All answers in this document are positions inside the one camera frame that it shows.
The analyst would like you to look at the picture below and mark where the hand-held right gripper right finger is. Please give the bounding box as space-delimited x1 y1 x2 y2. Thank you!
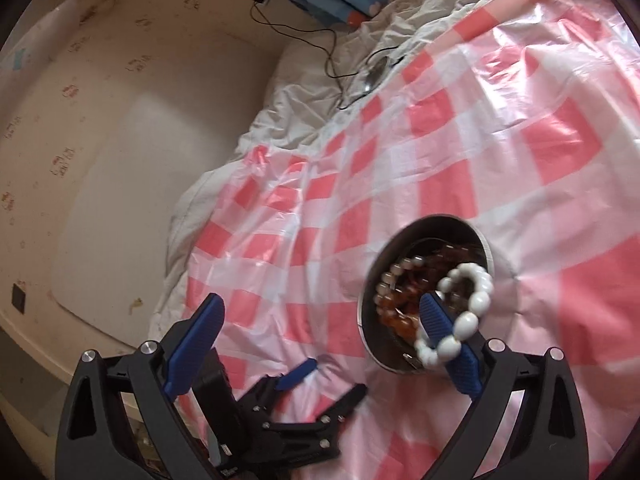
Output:
417 292 587 480

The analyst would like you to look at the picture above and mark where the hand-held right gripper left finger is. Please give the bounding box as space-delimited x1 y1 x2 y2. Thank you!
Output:
55 292 226 480

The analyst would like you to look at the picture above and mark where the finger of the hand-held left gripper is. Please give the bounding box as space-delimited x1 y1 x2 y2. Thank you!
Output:
272 357 318 392
320 384 368 427

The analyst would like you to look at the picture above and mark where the amber bead bracelet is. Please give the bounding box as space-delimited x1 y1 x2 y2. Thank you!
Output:
375 245 481 346

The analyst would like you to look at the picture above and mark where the white bead bracelet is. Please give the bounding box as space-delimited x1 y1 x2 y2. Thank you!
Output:
414 262 496 368

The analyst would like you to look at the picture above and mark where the round metal tin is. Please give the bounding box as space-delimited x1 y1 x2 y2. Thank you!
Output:
356 215 518 376

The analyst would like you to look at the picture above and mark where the white padded headboard panel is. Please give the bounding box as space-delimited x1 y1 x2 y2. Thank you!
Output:
50 87 281 346

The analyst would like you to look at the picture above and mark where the red checkered plastic sheet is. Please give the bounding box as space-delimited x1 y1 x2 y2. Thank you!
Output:
182 0 640 480

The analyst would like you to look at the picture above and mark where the white striped duvet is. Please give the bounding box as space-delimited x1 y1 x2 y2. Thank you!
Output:
147 0 556 331

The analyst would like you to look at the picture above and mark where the round charger disc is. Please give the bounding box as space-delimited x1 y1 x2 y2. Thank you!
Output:
362 57 393 93

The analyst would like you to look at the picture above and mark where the black charging cable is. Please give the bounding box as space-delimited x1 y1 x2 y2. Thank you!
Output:
250 2 406 111

